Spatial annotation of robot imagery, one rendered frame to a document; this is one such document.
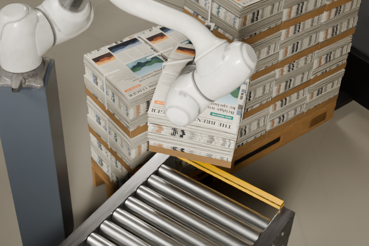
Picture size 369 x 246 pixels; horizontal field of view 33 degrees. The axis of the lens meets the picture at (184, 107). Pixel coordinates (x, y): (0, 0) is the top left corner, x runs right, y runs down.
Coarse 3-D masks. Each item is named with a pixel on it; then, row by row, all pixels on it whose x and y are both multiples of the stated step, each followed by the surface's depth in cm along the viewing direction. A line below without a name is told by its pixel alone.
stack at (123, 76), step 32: (160, 32) 287; (288, 32) 296; (320, 32) 314; (96, 64) 266; (128, 64) 267; (160, 64) 268; (256, 64) 294; (288, 64) 311; (96, 96) 277; (128, 96) 251; (256, 96) 307; (96, 128) 291; (128, 128) 262; (256, 128) 324; (288, 128) 347; (96, 160) 309; (128, 160) 275
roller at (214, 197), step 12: (168, 168) 224; (168, 180) 223; (180, 180) 220; (192, 180) 220; (192, 192) 219; (204, 192) 216; (216, 192) 216; (216, 204) 214; (228, 204) 212; (240, 204) 212; (240, 216) 210; (252, 216) 208; (264, 216) 209; (264, 228) 206
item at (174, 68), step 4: (168, 60) 208; (172, 60) 208; (176, 60) 208; (168, 64) 207; (172, 64) 207; (176, 64) 207; (180, 64) 207; (184, 64) 207; (164, 68) 205; (168, 68) 205; (172, 68) 205; (176, 68) 205; (180, 68) 205; (164, 72) 203; (168, 72) 203; (172, 72) 203; (176, 72) 203; (244, 84) 201
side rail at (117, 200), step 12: (156, 156) 228; (168, 156) 229; (144, 168) 224; (156, 168) 224; (132, 180) 219; (144, 180) 219; (120, 192) 214; (132, 192) 214; (108, 204) 210; (120, 204) 210; (96, 216) 206; (108, 216) 206; (84, 228) 201; (96, 228) 202; (72, 240) 198; (84, 240) 198
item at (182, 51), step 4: (180, 44) 222; (184, 44) 222; (188, 44) 223; (192, 44) 223; (176, 48) 217; (180, 48) 218; (184, 48) 218; (188, 48) 219; (192, 48) 219; (172, 52) 213; (176, 52) 214; (180, 52) 215; (184, 52) 215; (188, 52) 216; (192, 52) 216; (172, 56) 211; (176, 56) 211; (180, 56) 211; (184, 56) 212; (188, 56) 212; (192, 56) 213; (248, 84) 209; (248, 88) 220
